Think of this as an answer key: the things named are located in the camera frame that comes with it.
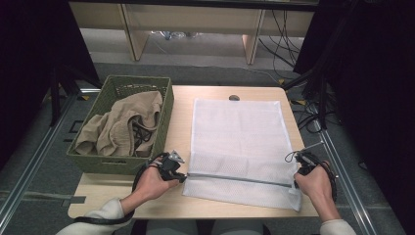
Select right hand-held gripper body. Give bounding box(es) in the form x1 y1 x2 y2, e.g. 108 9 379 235
294 140 325 177

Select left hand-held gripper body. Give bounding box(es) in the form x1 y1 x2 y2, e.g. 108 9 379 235
158 150 186 182

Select beige garment with black drawstring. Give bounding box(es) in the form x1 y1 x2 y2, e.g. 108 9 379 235
74 90 163 159

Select green woven basket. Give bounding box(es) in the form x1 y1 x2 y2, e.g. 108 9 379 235
67 74 175 175

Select white mesh laundry bag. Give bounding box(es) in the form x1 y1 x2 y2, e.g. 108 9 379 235
181 98 302 212

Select person's right hand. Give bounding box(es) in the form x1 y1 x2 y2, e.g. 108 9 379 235
293 161 335 212

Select person's left hand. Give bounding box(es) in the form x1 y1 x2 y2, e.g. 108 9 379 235
131 158 181 204

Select person's lap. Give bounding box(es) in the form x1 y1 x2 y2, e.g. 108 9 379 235
130 218 272 235

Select black metal stand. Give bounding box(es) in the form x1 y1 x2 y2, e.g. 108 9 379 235
282 63 331 130
48 63 101 128

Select black curtain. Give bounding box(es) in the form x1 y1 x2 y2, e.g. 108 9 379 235
0 0 101 170
293 0 415 235

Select clear plastic clutter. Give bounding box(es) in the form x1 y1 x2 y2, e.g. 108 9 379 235
151 30 204 42

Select light wooden desk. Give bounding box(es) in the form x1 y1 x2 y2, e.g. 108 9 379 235
68 0 319 66

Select right hand-held gripper black cable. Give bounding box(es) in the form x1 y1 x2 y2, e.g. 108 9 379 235
284 150 339 202

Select hand-held gripper black cable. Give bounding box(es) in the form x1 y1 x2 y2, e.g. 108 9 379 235
72 152 170 226
284 150 339 202

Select black cables beside table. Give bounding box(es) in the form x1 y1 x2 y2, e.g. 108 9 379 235
292 97 344 135

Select aluminium floor rail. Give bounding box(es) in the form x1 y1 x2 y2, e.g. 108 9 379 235
312 120 380 235
0 87 101 226

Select left hand-held gripper black cable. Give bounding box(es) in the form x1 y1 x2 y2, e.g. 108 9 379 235
72 152 170 226

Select black cables under desk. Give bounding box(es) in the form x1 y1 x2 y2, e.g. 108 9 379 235
258 9 306 71

